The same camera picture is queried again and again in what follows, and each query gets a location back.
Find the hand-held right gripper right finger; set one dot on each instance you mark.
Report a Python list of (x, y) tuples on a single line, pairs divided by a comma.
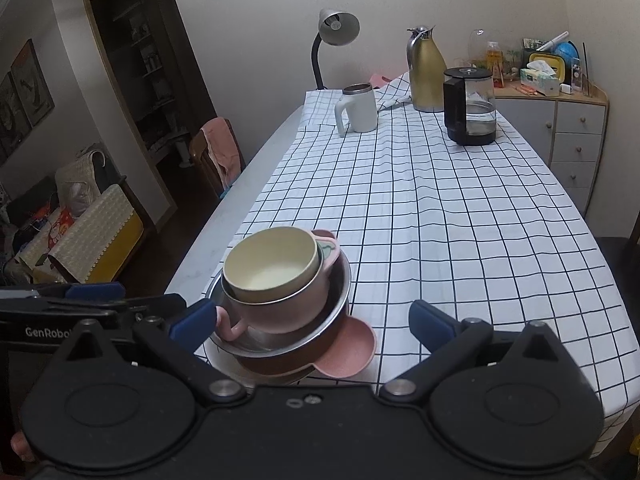
[(430, 325)]

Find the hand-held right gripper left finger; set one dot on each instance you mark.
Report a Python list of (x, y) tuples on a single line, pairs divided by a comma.
[(192, 325)]

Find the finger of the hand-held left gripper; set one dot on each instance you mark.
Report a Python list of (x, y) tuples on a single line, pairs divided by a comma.
[(160, 305), (95, 291)]

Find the white plate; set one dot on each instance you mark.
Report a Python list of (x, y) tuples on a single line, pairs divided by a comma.
[(222, 362)]

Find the pink bear-shaped plate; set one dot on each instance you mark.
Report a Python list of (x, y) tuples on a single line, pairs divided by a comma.
[(350, 355)]

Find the pink bowl with steel liner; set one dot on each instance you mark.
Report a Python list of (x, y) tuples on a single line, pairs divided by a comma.
[(280, 317)]

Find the cream bowl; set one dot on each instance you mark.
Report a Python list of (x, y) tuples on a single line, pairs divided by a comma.
[(270, 270)]

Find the stainless steel bowl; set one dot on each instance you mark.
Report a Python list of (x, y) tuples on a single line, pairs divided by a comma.
[(336, 310)]

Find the person's left hand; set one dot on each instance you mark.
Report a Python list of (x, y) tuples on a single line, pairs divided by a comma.
[(22, 447)]

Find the yellow white padded mat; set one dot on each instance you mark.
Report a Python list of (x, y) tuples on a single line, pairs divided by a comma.
[(95, 240)]

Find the white checkered tablecloth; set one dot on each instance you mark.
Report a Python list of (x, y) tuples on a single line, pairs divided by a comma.
[(450, 240)]

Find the beige handbag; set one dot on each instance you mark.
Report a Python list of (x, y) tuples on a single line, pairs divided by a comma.
[(75, 185)]

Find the brown wooden chair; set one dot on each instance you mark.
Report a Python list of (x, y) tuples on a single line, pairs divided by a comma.
[(200, 160)]

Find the pink towel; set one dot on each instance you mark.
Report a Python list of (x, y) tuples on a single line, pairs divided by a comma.
[(222, 147)]

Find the dark framed painting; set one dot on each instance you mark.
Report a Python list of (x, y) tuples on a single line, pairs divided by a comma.
[(32, 85)]

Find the black glass kettle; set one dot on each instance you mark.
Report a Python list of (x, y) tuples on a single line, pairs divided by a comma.
[(455, 110)]

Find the white mug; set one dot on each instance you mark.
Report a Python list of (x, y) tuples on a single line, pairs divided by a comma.
[(361, 112)]

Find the white drawer cabinet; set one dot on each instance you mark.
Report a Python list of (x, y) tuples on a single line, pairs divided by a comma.
[(575, 135)]

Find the gold thermos jug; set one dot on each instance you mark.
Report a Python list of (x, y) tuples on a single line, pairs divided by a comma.
[(427, 75)]

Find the pink pouch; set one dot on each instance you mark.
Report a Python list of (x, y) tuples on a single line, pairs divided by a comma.
[(380, 80)]

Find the green white tissue box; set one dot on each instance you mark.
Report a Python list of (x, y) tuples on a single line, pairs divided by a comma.
[(540, 82)]

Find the orange bottle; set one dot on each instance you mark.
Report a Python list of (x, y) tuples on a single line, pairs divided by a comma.
[(494, 55)]

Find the clear glass dome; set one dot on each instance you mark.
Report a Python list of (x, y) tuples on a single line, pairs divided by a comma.
[(477, 47)]

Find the yellow framed box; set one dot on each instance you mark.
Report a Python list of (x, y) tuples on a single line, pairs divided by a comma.
[(557, 62)]

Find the thin black stick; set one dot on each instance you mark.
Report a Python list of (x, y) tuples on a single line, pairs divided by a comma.
[(585, 67)]

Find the blue globe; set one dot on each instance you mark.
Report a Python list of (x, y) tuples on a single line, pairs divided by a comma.
[(569, 55)]

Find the white tube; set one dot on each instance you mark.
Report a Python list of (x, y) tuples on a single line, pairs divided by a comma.
[(552, 41)]

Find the grey desk lamp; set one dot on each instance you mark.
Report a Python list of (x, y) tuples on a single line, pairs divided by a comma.
[(340, 27)]

